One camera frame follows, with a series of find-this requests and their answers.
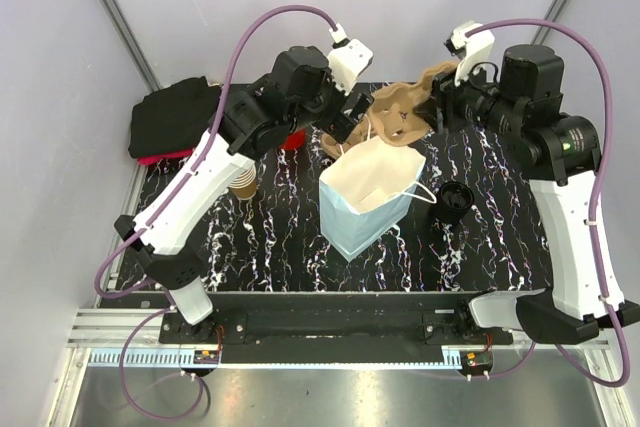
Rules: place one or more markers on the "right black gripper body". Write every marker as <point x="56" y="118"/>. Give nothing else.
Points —
<point x="457" y="107"/>

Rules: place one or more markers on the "pink cloth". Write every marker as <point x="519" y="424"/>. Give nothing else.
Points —
<point x="154" y="159"/>

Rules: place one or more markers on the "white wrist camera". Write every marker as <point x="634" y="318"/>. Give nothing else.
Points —
<point x="470" y="44"/>
<point x="348" y="59"/>

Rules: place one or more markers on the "red cup holder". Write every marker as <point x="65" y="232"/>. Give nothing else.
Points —
<point x="294" y="141"/>

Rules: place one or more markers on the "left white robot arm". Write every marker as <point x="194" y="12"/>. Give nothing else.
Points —
<point x="305" y="87"/>

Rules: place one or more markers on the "black marble pattern mat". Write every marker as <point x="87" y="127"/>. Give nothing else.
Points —
<point x="467" y="222"/>

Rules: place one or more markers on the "aluminium frame rail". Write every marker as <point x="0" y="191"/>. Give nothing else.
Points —
<point x="116" y="372"/>

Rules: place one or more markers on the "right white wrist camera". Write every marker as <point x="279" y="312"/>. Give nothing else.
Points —
<point x="470" y="44"/>

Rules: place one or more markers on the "cardboard cup carrier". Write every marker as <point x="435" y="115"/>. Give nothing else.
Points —
<point x="392" y="112"/>

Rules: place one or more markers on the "light blue paper bag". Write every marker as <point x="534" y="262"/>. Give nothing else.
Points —
<point x="367" y="190"/>

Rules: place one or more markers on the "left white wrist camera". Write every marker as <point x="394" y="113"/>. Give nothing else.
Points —
<point x="348" y="59"/>

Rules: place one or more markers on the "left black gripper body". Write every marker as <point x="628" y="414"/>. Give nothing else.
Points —
<point x="340" y="123"/>

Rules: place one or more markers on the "stack of black cup lids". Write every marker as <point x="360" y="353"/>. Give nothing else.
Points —
<point x="453" y="201"/>

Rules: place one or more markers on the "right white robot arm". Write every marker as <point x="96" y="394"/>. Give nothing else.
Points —
<point x="560" y="156"/>

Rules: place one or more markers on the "black folded cloth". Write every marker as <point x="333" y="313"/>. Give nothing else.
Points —
<point x="173" y="119"/>

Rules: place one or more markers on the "stack of brown paper cups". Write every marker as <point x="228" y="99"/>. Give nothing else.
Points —
<point x="244" y="187"/>

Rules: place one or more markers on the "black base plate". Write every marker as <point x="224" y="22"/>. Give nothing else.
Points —
<point x="334" y="329"/>

